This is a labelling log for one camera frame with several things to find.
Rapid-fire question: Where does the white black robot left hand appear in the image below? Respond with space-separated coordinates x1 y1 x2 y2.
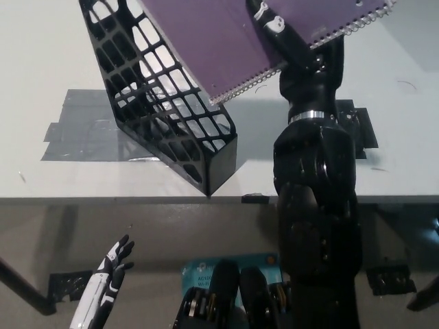
68 234 136 329

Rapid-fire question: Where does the purple spiral notebook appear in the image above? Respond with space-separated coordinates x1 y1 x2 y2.
139 0 399 107

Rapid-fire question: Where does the grey tape patch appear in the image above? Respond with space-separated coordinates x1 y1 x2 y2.
40 88 227 162

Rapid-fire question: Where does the teal cardboard box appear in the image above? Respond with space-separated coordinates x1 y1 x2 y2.
180 252 283 303

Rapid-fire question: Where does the black mesh magazine stand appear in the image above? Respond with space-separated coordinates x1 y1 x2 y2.
78 0 238 199

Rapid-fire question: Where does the small black tape piece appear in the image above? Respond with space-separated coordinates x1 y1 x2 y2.
241 193 270 204

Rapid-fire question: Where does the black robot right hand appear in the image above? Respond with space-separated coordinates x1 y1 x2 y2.
246 0 346 125

